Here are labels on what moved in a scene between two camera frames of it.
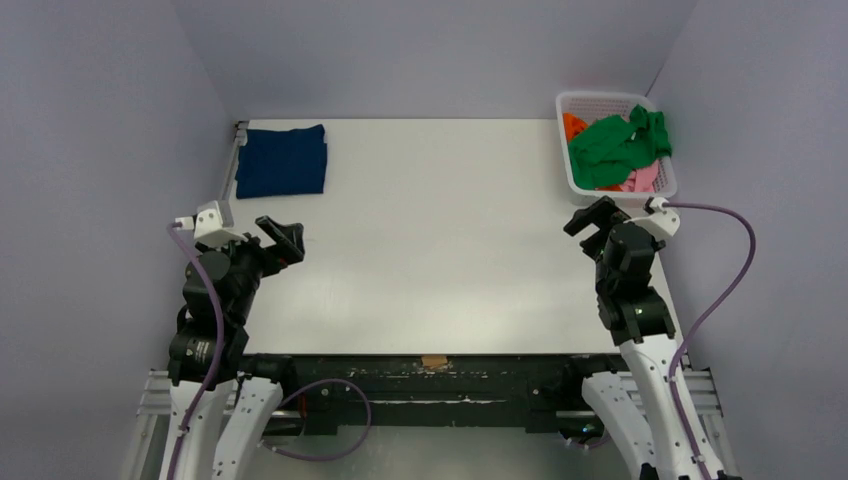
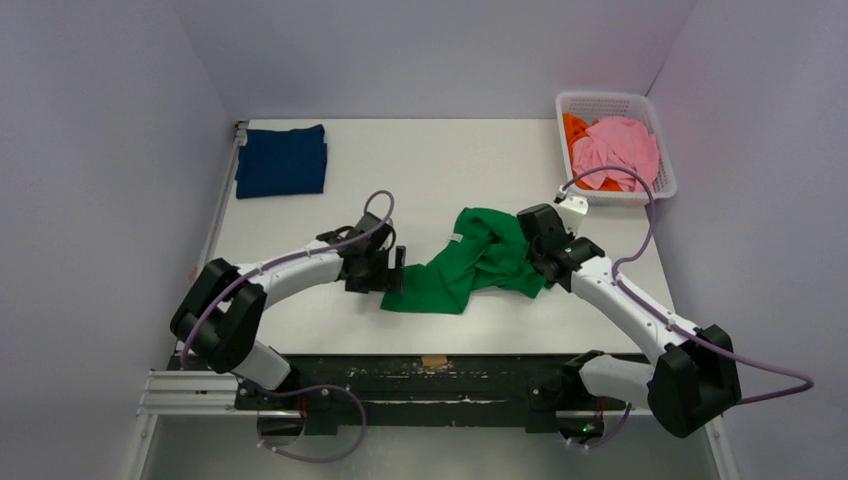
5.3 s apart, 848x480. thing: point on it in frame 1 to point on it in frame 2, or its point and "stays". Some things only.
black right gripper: x=594 y=224 to x=539 y=258
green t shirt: x=605 y=151 to x=488 y=252
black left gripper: x=286 y=247 to x=386 y=280
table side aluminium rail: x=229 y=179 stays
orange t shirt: x=573 y=125 stays
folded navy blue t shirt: x=273 y=162 stays
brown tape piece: x=434 y=361 stays
